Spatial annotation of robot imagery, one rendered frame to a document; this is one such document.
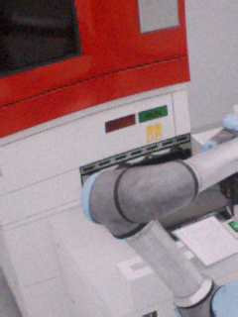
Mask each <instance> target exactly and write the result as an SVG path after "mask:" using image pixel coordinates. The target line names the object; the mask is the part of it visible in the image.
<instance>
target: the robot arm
mask: <svg viewBox="0 0 238 317"><path fill-rule="evenodd" d="M222 125H223V129H221V130H220V131H219V133H216V134H215V136H214V137H213V136H212V138H211V139H209V140H206V142H205V143H204V144H203V145H202V146H201V147H200V149H199V151H200V154H199V155H197V156H194V157H191V158H189V159H187V160H185V161H183V160H180V159H176V160H171V161H169V162H166V163H163V164H157V165H148V166H137V167H131V168H123V169H116V170H103V171H100V172H96V173H93V174H92V175H90V176H89V178H88V179H87V180H86V181H85V182H84V183H83V188H82V191H81V195H80V196H81V200H80V205H81V208H82V211H83V214H84V215H85V217H86V219H87V220H89V221H90V222H92V223H93V224H96V225H104V226H105V227H106V229H107V230H108V231H109V232H110V234H111V235H112V236H114V237H115V239H117V240H125V241H126V242H127V243H128V244H129V245H130V246H131V247H132V248H133V249H134V251H135V252H136V253H137V254H138V256H140V257H141V258H142V259H143V261H144V262H145V263H146V264H147V265H148V266H149V267H150V269H151V270H152V271H153V272H154V273H155V274H156V275H157V277H159V278H160V280H162V281H163V283H164V284H165V285H166V286H167V287H168V289H170V290H171V291H172V293H173V294H174V296H173V299H174V307H175V308H174V311H175V312H176V314H177V317H238V280H235V281H231V282H228V283H227V284H225V285H217V284H216V283H215V282H214V281H213V279H212V278H210V275H207V274H206V273H199V272H198V270H197V269H196V268H195V267H194V265H193V264H192V263H191V262H190V260H189V259H188V258H187V257H186V255H185V254H184V253H183V252H182V251H181V248H179V247H178V245H177V243H176V242H175V241H174V240H173V239H172V237H170V235H169V233H168V232H167V231H166V230H165V229H164V228H163V227H162V224H161V223H159V221H158V219H160V218H162V217H164V216H166V215H168V214H170V213H172V212H175V211H177V210H179V209H180V208H181V207H183V206H185V205H186V204H188V203H190V202H191V201H193V200H195V199H196V198H197V195H198V192H199V191H203V190H204V189H206V188H208V187H209V186H211V185H213V184H214V183H217V182H219V187H220V192H221V193H222V194H223V196H224V197H225V198H229V200H228V202H227V210H228V211H229V212H230V215H231V216H232V217H233V221H234V222H236V224H237V225H238V114H230V115H226V116H225V117H223V124H222ZM221 183H223V190H222V189H221Z"/></svg>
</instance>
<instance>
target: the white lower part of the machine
mask: <svg viewBox="0 0 238 317"><path fill-rule="evenodd" d="M49 216H51V215H49ZM49 216H47V217H44V218H40V219H38V220H36V221H32V222H30V223H27V224H23V225H21V226H19V227H15V228H12V229H10V230H9V229H8V230H6V231H4V232H2V228H1V225H0V265H1V266H2V272H3V273H4V275H5V277H6V280H7V283H8V285H9V286H10V288H11V292H12V294H13V296H14V297H15V300H16V303H17V305H18V307H19V308H20V311H21V314H22V316H23V317H74V315H73V312H72V308H71V304H70V301H69V297H68V293H67V290H66V286H65V283H64V279H63V275H62V271H61V268H60V262H59V258H58V254H57V250H56V246H55V242H54V238H53V233H52V229H51V225H50V220H49V218H48V217H49Z"/></svg>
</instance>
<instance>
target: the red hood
mask: <svg viewBox="0 0 238 317"><path fill-rule="evenodd" d="M189 81H190V71H189V58H188V53H187V35H186V18H185V0H0V139H1V138H3V137H6V136H9V135H13V134H17V133H19V132H22V131H25V130H27V129H30V128H32V127H35V126H38V125H41V124H44V123H46V122H49V121H51V120H54V119H56V118H59V117H63V116H65V115H68V114H71V113H74V112H76V111H80V110H83V109H85V108H89V107H93V106H97V105H101V104H104V103H107V102H110V101H113V100H116V99H119V98H122V97H128V96H131V95H134V94H138V93H144V92H147V91H150V90H156V89H159V88H162V87H168V86H171V85H177V84H180V83H186V82H189Z"/></svg>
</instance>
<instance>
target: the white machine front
mask: <svg viewBox="0 0 238 317"><path fill-rule="evenodd" d="M165 106H167V116H162V117H158V118H156V119H153V120H147V121H143V122H141V121H140V113H142V112H144V111H150V110H154V109H157V108H159V107H162V108H163V107H165ZM133 115H135V124H134V125H131V126H126V127H123V128H120V129H117V130H114V131H111V132H108V133H107V130H106V123H108V122H112V121H114V120H118V119H121V118H123V117H127V116H133ZM159 123H160V124H161V132H162V138H161V139H160V140H157V141H156V139H155V131H154V125H156V124H159ZM150 125H153V132H154V141H153V142H151V143H147V131H146V127H147V126H150ZM183 135H189V141H190V142H191V138H190V124H189V111H188V108H187V91H186V83H180V84H177V85H171V86H168V87H162V88H159V89H156V90H150V91H147V92H144V93H138V94H134V95H131V96H128V97H122V98H119V99H116V100H113V101H110V102H107V103H104V104H101V105H97V106H93V107H89V108H85V109H83V110H80V111H76V112H74V113H71V114H68V115H65V116H63V117H59V118H56V119H54V120H51V121H49V122H46V123H44V124H41V125H38V126H35V127H32V128H30V129H27V130H25V131H22V132H19V133H17V134H13V135H9V136H6V137H3V138H1V139H0V224H1V228H2V232H4V231H6V230H8V229H9V230H10V229H12V228H15V227H19V226H21V225H23V224H27V223H30V222H32V221H36V220H38V219H40V218H44V217H47V216H49V215H53V214H56V213H58V212H59V211H64V210H66V209H69V208H71V207H74V206H79V205H80V200H81V196H80V195H81V191H82V188H83V184H82V179H81V170H80V168H81V167H83V166H87V165H92V164H94V163H97V162H99V161H102V160H105V159H110V158H113V157H115V156H118V155H122V154H124V153H127V152H130V151H134V150H138V149H141V148H143V147H146V146H149V145H151V144H155V143H160V142H163V141H166V140H168V139H172V138H177V137H180V136H183Z"/></svg>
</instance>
